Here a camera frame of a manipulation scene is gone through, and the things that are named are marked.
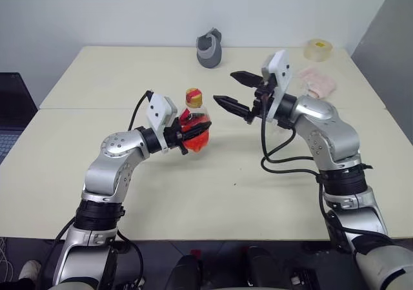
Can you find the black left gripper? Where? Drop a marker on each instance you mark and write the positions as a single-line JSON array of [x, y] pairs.
[[175, 136]]

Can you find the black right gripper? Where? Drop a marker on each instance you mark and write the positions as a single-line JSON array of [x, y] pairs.
[[266, 93]]

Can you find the clear bottle with red drink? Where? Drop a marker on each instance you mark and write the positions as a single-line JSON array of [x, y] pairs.
[[198, 144]]

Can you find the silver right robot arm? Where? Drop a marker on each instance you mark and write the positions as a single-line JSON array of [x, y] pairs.
[[326, 122]]

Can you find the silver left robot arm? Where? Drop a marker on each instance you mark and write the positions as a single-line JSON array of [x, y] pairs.
[[113, 144]]

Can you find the grey rounded fabric object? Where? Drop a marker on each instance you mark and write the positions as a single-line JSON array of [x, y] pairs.
[[209, 52]]

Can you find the pink folded cloth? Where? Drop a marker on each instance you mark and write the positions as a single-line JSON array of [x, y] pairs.
[[317, 81]]

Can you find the clear tape roll yellow core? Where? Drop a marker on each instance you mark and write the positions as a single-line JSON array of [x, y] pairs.
[[317, 51]]

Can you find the dark rounded shape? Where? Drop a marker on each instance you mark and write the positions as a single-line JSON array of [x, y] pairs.
[[186, 272], [263, 265]]

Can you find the black laptop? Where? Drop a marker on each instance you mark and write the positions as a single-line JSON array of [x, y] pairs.
[[14, 109]]

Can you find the white shoe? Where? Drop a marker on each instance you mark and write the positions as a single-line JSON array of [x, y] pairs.
[[29, 269]]

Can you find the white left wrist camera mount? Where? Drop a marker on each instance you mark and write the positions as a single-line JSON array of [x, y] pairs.
[[156, 109]]

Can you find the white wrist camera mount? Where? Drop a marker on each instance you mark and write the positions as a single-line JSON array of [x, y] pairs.
[[282, 70], [156, 109]]

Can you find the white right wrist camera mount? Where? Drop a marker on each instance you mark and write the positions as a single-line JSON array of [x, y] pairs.
[[282, 70]]

